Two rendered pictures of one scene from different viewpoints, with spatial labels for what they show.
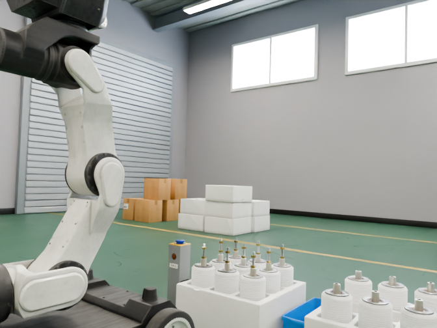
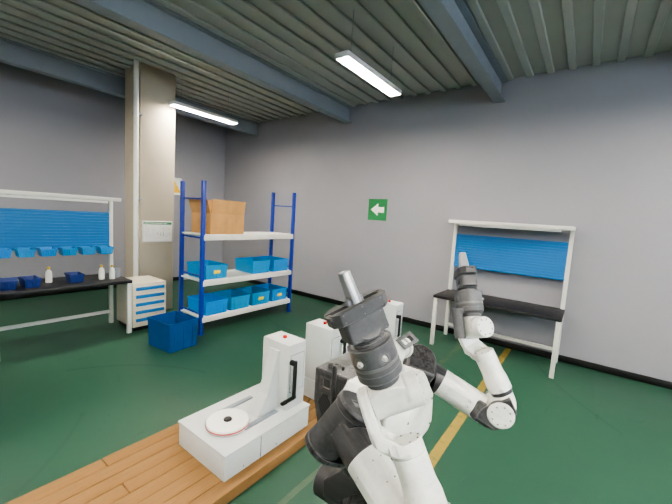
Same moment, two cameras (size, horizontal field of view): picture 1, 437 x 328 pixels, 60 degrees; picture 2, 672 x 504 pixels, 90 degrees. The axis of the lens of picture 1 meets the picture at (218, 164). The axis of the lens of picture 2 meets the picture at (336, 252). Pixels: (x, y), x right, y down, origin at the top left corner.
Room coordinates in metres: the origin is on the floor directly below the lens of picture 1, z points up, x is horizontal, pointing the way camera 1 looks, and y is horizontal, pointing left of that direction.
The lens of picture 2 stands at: (0.96, -0.46, 1.82)
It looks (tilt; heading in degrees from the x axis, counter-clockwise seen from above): 6 degrees down; 89
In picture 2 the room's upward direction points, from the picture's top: 4 degrees clockwise
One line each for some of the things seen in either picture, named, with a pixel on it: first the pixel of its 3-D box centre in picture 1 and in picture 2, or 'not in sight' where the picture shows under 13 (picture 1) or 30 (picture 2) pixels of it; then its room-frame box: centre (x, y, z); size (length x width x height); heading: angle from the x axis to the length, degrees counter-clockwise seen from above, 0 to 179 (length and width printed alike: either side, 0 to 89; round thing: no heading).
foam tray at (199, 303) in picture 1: (242, 304); not in sight; (1.58, -0.12, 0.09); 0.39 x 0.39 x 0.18; 54
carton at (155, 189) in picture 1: (157, 189); not in sight; (5.35, 0.86, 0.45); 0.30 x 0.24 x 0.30; 54
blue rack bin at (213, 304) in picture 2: not in sight; (207, 304); (-0.83, 4.68, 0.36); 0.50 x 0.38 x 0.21; 143
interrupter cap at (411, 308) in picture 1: (419, 310); not in sight; (1.08, -0.58, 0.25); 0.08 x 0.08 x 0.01
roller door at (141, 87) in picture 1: (110, 125); not in sight; (6.89, 2.02, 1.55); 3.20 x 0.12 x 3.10; 142
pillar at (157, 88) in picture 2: not in sight; (149, 194); (-2.13, 5.48, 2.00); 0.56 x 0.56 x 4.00; 52
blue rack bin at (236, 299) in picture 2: not in sight; (231, 299); (-0.57, 5.02, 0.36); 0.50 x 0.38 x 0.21; 143
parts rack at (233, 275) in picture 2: not in sight; (241, 253); (-0.47, 5.22, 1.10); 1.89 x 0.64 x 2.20; 52
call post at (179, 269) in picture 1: (178, 279); not in sight; (1.69, 0.16, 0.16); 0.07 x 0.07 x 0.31; 54
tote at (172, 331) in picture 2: not in sight; (172, 331); (-1.01, 3.92, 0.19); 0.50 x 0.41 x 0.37; 147
